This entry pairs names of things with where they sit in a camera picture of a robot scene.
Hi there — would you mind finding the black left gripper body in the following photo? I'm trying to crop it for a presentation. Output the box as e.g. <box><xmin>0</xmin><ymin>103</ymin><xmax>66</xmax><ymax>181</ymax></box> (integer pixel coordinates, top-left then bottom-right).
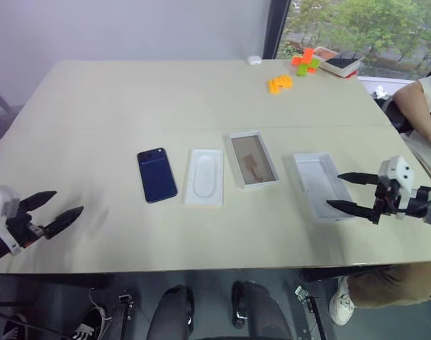
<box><xmin>4</xmin><ymin>208</ymin><xmax>46</xmax><ymax>249</ymax></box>

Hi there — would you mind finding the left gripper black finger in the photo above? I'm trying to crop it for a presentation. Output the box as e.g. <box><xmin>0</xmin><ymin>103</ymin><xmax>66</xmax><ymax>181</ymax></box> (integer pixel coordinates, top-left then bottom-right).
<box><xmin>18</xmin><ymin>191</ymin><xmax>58</xmax><ymax>214</ymax></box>
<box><xmin>42</xmin><ymin>205</ymin><xmax>85</xmax><ymax>239</ymax></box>

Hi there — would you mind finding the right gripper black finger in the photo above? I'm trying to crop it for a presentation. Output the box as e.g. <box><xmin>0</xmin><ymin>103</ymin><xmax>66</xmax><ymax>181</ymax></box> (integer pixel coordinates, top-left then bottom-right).
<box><xmin>337</xmin><ymin>171</ymin><xmax>380</xmax><ymax>186</ymax></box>
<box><xmin>325</xmin><ymin>200</ymin><xmax>376</xmax><ymax>218</ymax></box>

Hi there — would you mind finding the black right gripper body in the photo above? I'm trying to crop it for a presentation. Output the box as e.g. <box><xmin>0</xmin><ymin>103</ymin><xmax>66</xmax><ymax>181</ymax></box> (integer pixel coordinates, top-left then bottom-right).
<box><xmin>370</xmin><ymin>181</ymin><xmax>403</xmax><ymax>225</ymax></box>

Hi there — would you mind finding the white box lid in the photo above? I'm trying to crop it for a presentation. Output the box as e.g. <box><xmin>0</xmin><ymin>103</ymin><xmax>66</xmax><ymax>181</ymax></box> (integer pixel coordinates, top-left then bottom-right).
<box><xmin>281</xmin><ymin>152</ymin><xmax>355</xmax><ymax>224</ymax></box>

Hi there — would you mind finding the dark blue smartphone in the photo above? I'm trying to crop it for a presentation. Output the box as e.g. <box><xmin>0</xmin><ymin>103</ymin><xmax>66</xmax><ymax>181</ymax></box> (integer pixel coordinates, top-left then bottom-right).
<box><xmin>136</xmin><ymin>145</ymin><xmax>179</xmax><ymax>205</ymax></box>

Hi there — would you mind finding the white moulded tray insert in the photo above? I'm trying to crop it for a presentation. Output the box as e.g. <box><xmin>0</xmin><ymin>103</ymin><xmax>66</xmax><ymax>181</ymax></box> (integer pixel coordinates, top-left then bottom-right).
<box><xmin>182</xmin><ymin>148</ymin><xmax>225</xmax><ymax>207</ymax></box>

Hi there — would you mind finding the white box with brown card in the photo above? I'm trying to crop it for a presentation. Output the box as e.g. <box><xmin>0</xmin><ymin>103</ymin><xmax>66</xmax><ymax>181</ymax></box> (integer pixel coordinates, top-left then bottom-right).
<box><xmin>223</xmin><ymin>131</ymin><xmax>282</xmax><ymax>191</ymax></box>

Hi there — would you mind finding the pink tray with white rim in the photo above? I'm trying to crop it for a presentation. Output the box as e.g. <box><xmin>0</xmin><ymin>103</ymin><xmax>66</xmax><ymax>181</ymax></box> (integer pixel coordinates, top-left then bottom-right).
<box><xmin>312</xmin><ymin>46</ymin><xmax>340</xmax><ymax>62</ymax></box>

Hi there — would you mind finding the light gray striped fabric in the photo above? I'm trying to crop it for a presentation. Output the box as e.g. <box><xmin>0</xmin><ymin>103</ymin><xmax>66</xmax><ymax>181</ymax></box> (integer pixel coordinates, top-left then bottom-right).
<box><xmin>401</xmin><ymin>132</ymin><xmax>431</xmax><ymax>186</ymax></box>

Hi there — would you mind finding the gray chair armrest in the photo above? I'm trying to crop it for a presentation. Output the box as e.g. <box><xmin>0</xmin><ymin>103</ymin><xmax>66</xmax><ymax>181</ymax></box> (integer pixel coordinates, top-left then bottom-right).
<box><xmin>381</xmin><ymin>94</ymin><xmax>410</xmax><ymax>135</ymax></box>

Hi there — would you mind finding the tan trouser leg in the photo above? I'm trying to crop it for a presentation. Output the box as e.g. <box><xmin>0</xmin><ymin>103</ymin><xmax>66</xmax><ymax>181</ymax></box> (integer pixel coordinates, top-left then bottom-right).
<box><xmin>347</xmin><ymin>261</ymin><xmax>431</xmax><ymax>310</ymax></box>

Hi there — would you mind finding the black and white sneaker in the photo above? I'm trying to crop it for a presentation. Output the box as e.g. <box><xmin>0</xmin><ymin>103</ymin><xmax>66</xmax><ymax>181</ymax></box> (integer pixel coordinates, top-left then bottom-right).
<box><xmin>71</xmin><ymin>307</ymin><xmax>107</xmax><ymax>340</ymax></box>
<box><xmin>2</xmin><ymin>312</ymin><xmax>30</xmax><ymax>340</ymax></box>

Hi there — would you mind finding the green toy block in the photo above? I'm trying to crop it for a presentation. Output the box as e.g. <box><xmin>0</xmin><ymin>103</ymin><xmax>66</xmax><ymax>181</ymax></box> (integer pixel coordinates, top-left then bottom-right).
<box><xmin>296</xmin><ymin>58</ymin><xmax>322</xmax><ymax>77</ymax></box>

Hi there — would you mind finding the orange toy block plate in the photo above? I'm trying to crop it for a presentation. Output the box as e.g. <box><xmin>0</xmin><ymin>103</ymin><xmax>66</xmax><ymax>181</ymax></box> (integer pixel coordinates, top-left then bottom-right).
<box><xmin>267</xmin><ymin>74</ymin><xmax>295</xmax><ymax>95</ymax></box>

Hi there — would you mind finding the orange red toy block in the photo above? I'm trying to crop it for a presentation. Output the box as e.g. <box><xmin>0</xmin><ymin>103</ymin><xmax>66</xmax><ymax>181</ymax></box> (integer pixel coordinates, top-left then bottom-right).
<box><xmin>291</xmin><ymin>47</ymin><xmax>316</xmax><ymax>74</ymax></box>

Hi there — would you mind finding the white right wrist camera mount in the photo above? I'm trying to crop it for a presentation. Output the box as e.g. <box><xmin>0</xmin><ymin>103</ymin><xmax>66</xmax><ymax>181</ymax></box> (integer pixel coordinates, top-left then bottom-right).
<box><xmin>378</xmin><ymin>154</ymin><xmax>421</xmax><ymax>220</ymax></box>

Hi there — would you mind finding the black metal stand frame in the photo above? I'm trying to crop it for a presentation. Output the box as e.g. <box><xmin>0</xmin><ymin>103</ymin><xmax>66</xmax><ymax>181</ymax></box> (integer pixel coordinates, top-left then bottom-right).
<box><xmin>108</xmin><ymin>290</ymin><xmax>136</xmax><ymax>340</ymax></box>
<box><xmin>294</xmin><ymin>285</ymin><xmax>328</xmax><ymax>340</ymax></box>

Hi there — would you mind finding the black window frame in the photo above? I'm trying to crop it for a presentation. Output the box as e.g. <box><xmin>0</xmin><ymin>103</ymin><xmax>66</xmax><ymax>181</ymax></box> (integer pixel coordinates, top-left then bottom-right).
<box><xmin>262</xmin><ymin>0</ymin><xmax>293</xmax><ymax>60</ymax></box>

